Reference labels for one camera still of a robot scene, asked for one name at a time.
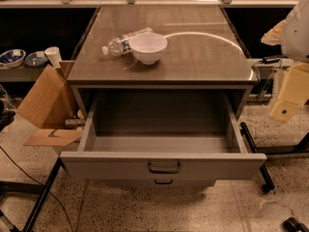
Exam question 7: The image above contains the grey lower drawer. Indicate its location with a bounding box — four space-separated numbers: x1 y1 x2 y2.
105 180 216 188

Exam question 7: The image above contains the white bowl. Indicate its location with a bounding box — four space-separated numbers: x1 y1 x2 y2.
129 33 168 65

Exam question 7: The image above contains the black caster wheel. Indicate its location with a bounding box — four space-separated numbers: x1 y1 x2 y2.
283 217 309 232

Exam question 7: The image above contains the blue patterned bowl left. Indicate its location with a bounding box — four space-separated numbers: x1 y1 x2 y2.
0 49 26 68

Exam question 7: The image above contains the grey top drawer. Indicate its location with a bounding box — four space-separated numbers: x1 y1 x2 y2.
61 90 266 181

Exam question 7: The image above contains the brown cardboard box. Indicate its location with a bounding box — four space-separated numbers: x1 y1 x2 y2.
16 65 82 147

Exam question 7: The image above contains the black left frame leg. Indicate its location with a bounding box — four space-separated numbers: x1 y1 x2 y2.
22 159 62 232

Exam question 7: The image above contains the grey drawer cabinet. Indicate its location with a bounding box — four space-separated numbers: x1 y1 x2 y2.
68 4 257 115

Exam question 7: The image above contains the white paper cup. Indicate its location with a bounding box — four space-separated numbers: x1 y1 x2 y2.
44 46 62 68

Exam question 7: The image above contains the black floor cable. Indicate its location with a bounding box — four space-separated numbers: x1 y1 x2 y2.
0 145 75 232

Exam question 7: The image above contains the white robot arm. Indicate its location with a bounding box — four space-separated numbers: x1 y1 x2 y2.
261 0 309 123

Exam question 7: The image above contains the black power adapter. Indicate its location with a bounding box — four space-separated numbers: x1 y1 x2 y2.
262 55 284 64

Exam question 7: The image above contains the black right frame leg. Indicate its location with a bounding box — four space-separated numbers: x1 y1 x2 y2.
239 122 276 195

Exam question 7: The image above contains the grey drawer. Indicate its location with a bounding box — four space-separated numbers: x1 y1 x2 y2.
105 180 216 188
61 90 266 181

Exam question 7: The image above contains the clear plastic water bottle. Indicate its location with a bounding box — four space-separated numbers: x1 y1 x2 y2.
101 27 153 56

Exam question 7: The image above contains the black frame leg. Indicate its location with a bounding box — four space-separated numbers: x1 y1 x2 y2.
22 159 62 232
239 122 276 195

